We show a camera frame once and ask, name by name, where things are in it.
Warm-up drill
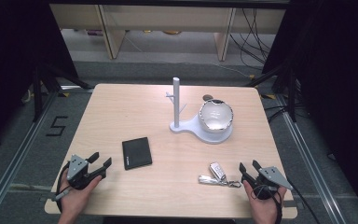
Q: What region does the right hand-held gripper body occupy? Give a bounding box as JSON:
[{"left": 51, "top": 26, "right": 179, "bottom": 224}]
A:
[{"left": 248, "top": 166, "right": 294, "bottom": 201}]

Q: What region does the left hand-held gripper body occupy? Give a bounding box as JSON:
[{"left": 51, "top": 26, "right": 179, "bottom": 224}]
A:
[{"left": 66, "top": 154, "right": 105, "bottom": 190}]

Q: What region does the silver car key with keychain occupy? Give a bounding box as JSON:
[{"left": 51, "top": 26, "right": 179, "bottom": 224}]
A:
[{"left": 198, "top": 161, "right": 242, "bottom": 189}]

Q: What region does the black leather wallet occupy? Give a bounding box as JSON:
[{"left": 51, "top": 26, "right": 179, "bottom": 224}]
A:
[{"left": 121, "top": 136, "right": 153, "bottom": 171}]

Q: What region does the white key stand with tray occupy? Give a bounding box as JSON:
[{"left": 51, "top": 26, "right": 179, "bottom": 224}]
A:
[{"left": 165, "top": 77, "right": 234, "bottom": 145}]

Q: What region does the person's right hand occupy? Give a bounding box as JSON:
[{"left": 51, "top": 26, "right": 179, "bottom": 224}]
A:
[{"left": 242, "top": 180, "right": 288, "bottom": 224}]

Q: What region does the person's left hand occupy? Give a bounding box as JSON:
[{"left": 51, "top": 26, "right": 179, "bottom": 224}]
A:
[{"left": 59, "top": 175, "right": 103, "bottom": 219}]

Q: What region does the black metal stand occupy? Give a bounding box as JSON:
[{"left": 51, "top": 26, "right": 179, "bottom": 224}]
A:
[
  {"left": 32, "top": 63, "right": 95, "bottom": 123},
  {"left": 245, "top": 64, "right": 300, "bottom": 123}
]

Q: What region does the black curtain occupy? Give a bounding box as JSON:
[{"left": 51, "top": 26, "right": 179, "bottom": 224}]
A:
[
  {"left": 0, "top": 0, "right": 79, "bottom": 154},
  {"left": 261, "top": 0, "right": 358, "bottom": 217}
]

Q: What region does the light wooden desk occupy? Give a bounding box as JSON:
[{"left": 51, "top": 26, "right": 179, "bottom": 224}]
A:
[{"left": 49, "top": 3, "right": 287, "bottom": 62}]

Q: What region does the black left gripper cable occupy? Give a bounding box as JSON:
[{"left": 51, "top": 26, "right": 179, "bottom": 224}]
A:
[{"left": 55, "top": 161, "right": 73, "bottom": 214}]

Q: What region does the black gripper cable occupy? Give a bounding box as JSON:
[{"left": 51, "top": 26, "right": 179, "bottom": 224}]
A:
[
  {"left": 55, "top": 161, "right": 73, "bottom": 214},
  {"left": 251, "top": 178, "right": 322, "bottom": 224}
]

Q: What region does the grey cable plug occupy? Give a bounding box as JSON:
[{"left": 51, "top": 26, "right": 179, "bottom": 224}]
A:
[{"left": 51, "top": 189, "right": 71, "bottom": 203}]

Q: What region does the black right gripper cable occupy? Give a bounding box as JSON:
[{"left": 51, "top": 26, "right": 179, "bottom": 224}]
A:
[{"left": 251, "top": 178, "right": 322, "bottom": 224}]

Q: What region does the aluminium floor rail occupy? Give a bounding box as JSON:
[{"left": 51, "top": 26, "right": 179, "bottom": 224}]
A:
[
  {"left": 274, "top": 92, "right": 347, "bottom": 224},
  {"left": 0, "top": 91, "right": 59, "bottom": 224}
]

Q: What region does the bundle of black floor cables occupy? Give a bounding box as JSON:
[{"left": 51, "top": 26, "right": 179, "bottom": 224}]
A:
[{"left": 228, "top": 7, "right": 278, "bottom": 70}]

